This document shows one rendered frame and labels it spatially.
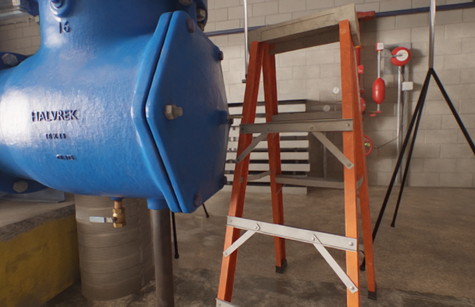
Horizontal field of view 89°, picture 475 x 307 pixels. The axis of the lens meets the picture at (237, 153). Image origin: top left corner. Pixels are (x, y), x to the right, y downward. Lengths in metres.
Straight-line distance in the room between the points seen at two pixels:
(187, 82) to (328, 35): 0.63
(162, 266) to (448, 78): 4.27
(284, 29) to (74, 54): 0.64
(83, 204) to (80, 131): 0.73
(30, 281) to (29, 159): 0.81
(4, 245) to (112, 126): 0.92
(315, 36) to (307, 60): 3.03
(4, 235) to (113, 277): 0.48
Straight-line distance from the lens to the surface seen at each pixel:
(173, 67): 0.61
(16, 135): 0.87
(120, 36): 0.77
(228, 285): 1.02
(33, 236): 1.51
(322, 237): 0.78
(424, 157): 4.37
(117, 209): 0.99
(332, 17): 0.92
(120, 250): 1.40
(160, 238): 0.91
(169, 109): 0.53
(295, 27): 0.95
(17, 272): 1.51
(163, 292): 1.00
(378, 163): 4.16
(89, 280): 1.52
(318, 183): 1.14
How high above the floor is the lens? 0.79
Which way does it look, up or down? 4 degrees down
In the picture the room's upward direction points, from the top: 1 degrees counter-clockwise
